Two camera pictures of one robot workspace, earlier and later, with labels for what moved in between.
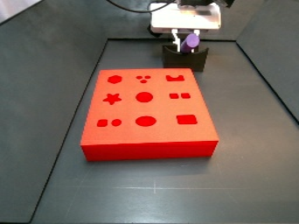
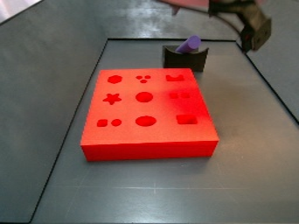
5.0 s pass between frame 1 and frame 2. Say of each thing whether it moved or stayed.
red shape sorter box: stayed
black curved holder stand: stayed
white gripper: moved
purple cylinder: stayed
